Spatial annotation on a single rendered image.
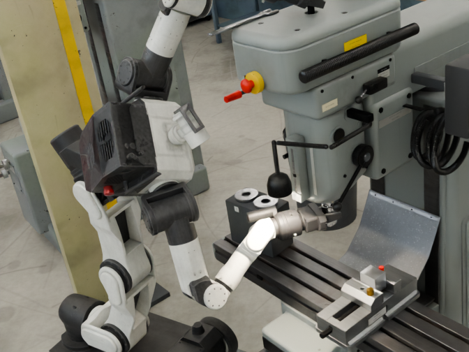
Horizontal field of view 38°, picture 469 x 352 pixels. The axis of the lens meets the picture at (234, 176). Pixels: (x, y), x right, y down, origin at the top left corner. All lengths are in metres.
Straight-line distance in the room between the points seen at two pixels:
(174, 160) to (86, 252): 1.87
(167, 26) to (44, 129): 1.56
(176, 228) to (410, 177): 0.89
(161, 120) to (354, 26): 0.63
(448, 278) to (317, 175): 0.77
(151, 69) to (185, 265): 0.60
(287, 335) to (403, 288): 0.43
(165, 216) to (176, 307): 2.02
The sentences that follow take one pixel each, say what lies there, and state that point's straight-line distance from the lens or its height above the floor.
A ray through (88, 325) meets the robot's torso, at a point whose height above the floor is 0.74.
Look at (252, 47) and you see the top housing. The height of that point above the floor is 1.85.
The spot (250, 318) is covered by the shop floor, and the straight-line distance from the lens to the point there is 3.75.
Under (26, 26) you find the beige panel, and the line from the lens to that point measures 3.35.
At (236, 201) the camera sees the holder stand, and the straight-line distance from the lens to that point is 2.54.
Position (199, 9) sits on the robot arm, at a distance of 2.01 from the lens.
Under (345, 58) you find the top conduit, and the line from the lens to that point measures 1.82.
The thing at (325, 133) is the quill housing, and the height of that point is 1.57.
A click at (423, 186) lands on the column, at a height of 1.20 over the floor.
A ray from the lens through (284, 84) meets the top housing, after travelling 1.77.
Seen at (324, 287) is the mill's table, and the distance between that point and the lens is 2.36.
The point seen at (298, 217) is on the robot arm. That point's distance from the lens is 2.12.
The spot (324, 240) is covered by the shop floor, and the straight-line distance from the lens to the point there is 4.28.
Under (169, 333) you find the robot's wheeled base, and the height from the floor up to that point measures 0.57.
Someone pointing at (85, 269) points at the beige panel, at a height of 0.33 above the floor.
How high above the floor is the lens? 2.38
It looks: 27 degrees down
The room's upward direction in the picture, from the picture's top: 9 degrees counter-clockwise
